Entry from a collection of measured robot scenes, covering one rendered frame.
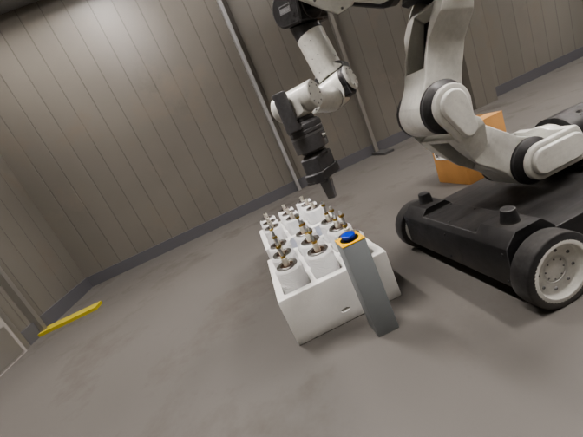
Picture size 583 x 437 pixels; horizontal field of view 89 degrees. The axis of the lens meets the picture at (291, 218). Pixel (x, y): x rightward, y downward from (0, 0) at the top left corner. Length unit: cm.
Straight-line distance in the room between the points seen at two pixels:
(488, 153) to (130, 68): 324
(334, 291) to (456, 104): 64
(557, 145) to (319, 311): 86
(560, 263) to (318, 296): 63
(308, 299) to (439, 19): 86
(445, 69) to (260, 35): 285
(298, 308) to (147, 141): 281
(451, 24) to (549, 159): 48
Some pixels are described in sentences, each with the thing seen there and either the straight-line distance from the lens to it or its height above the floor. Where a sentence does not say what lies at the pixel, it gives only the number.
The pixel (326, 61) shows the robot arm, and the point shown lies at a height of 79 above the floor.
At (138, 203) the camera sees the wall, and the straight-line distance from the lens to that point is 358.
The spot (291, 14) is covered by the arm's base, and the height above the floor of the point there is 95.
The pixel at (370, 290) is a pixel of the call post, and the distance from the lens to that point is 90.
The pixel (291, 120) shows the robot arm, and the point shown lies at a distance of 73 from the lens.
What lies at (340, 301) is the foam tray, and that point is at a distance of 104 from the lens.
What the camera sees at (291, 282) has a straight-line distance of 100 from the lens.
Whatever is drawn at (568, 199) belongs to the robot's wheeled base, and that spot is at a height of 17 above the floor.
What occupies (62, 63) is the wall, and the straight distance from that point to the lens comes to 383.
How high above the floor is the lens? 65
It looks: 15 degrees down
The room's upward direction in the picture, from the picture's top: 24 degrees counter-clockwise
